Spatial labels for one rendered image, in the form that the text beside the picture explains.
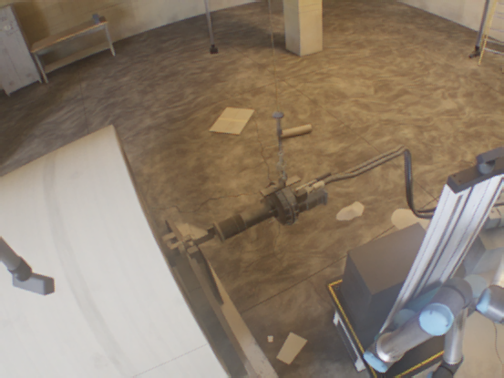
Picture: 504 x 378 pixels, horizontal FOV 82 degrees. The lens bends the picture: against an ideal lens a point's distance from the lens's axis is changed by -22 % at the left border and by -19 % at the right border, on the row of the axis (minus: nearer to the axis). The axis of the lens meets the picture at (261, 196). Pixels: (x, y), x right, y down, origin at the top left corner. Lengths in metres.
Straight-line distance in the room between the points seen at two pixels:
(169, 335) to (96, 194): 0.63
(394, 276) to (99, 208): 1.59
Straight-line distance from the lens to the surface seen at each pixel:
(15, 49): 8.77
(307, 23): 6.38
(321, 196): 2.40
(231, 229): 2.15
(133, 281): 1.34
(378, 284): 2.06
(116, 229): 1.37
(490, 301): 1.41
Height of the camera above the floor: 2.59
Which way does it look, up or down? 46 degrees down
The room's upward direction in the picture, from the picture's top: 7 degrees counter-clockwise
